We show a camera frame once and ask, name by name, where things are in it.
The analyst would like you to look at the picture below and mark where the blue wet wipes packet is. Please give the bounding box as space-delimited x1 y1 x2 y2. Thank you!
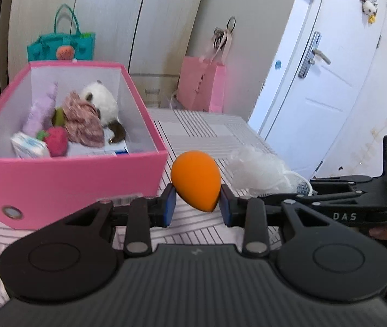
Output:
103 140 130 156

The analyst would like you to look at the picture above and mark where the pink cardboard box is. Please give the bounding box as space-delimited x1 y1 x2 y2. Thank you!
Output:
0 61 170 230

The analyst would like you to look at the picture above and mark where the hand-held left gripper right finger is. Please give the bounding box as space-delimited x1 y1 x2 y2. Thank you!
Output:
219 184 342 259

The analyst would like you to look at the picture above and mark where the white mesh bath loofah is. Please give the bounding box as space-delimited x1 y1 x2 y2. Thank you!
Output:
226 146 313 198

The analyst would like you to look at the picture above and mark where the orange makeup sponge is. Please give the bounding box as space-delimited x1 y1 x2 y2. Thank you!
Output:
171 151 222 212

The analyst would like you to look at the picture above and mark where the pink paper bag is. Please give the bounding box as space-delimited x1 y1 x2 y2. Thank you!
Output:
178 27 235 113

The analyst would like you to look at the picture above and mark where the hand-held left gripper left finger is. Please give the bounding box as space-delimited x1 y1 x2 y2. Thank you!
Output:
62 184 178 259

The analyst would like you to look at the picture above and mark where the green makeup sponge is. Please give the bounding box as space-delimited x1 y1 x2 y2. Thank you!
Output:
51 107 66 126

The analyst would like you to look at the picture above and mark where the small hanging panda plush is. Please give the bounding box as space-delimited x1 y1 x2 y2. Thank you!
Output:
360 0 378 17

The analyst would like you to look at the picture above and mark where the white panda plush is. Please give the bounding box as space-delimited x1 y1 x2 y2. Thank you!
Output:
78 80 127 144

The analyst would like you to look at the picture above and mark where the teal felt tote bag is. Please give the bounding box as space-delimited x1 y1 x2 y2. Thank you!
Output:
27 4 96 62

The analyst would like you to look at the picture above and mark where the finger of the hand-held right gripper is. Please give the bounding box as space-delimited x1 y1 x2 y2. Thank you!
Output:
309 175 382 192
263 191 362 205

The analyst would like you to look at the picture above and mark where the purple plush toy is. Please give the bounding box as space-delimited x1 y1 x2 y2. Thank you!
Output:
21 82 60 138

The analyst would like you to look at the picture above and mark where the pink floral scrunchie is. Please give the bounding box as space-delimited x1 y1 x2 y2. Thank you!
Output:
62 90 106 149

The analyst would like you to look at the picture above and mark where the silver door handle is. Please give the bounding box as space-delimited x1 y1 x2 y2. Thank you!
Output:
298 31 331 79

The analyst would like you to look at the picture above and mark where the red strawberry plush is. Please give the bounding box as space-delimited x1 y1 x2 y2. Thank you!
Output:
36 126 69 158

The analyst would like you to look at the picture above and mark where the grey wardrobe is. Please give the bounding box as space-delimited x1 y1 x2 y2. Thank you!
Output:
8 0 211 110

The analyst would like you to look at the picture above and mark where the white tissue pack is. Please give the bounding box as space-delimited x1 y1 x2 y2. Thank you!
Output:
10 132 51 159

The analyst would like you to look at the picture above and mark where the white paper sheet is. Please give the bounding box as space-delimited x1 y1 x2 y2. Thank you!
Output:
67 142 117 157

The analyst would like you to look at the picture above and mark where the white door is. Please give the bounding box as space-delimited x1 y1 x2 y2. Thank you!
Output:
248 0 387 179

